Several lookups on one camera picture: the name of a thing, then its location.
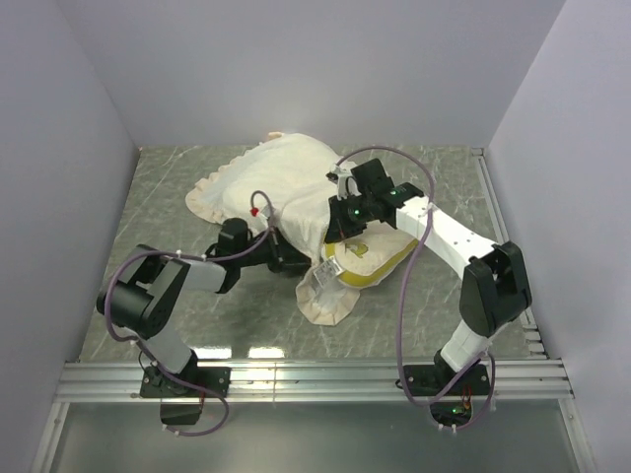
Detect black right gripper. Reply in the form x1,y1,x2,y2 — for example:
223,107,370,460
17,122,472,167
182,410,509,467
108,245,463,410
324,192,374,243

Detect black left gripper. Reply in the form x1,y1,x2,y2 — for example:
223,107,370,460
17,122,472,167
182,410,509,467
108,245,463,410
237,226,314,274

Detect cream pillow with yellow edge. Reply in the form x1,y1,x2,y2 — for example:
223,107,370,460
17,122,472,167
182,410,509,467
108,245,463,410
322,224,418,289

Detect white pillowcase with peach ruffles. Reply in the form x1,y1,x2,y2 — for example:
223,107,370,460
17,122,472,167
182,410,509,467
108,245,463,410
185,133,359,326

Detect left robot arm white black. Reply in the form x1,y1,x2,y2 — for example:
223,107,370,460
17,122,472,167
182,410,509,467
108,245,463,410
96,218,311,398

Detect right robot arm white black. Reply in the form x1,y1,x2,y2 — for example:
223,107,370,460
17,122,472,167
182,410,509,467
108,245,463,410
324,159,532,394

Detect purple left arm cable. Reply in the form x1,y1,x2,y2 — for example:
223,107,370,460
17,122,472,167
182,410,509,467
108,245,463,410
105,190,277,438

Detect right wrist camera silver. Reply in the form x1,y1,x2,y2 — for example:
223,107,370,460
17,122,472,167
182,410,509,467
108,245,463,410
326,165,360,200

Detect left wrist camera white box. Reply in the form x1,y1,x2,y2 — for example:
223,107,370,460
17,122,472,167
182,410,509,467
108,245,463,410
249,205,274,233

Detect aluminium mounting rail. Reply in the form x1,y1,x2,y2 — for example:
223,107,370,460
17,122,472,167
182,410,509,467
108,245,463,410
53,359,574,404

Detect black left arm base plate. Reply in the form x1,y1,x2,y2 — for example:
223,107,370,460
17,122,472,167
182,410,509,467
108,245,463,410
139,362,232,428

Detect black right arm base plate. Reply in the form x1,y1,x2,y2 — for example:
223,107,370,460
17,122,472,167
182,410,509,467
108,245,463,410
403,363,496,433

